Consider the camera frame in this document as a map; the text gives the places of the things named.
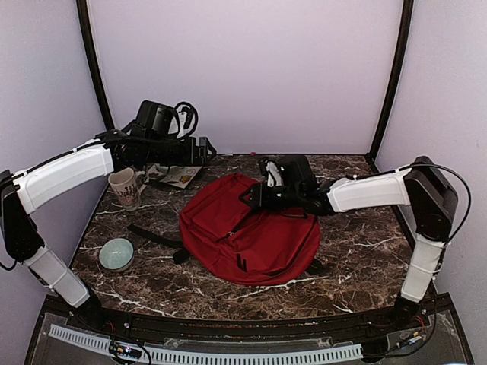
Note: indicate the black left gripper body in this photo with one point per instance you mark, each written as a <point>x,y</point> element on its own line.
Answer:
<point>187,157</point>

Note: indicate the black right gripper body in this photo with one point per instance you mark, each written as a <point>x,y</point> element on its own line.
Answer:
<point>290,198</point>

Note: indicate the red student backpack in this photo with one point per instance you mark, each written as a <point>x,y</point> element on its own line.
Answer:
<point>240,244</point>

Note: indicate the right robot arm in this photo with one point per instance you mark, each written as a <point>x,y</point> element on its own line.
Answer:
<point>422,198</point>

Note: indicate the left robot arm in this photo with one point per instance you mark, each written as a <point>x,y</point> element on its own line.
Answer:
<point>158,134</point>

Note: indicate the square floral ceramic plate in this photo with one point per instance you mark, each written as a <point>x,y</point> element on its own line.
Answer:
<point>179,177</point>

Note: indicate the white floral ceramic mug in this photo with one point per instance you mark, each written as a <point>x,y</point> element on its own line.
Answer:
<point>125,186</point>

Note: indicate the teal ceramic bowl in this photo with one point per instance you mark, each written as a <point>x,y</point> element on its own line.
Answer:
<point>116,255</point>

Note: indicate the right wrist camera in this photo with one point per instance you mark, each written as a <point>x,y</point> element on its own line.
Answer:
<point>271,171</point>

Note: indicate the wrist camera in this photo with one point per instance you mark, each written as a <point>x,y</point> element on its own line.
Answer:
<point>184,121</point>
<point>271,171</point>

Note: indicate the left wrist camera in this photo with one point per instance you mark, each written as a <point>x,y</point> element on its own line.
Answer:
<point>184,121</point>

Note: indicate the left black frame post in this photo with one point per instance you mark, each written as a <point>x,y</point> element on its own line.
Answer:
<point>93,65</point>

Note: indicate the black frame post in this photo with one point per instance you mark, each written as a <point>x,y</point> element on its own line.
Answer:
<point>93,65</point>
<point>393,83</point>

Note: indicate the black front rail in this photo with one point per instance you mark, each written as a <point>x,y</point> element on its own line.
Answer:
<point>440,319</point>

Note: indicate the white slotted cable duct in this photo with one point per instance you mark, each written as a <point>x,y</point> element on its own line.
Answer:
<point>174,351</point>

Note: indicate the right black frame post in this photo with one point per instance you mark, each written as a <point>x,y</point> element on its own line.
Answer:
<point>393,83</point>

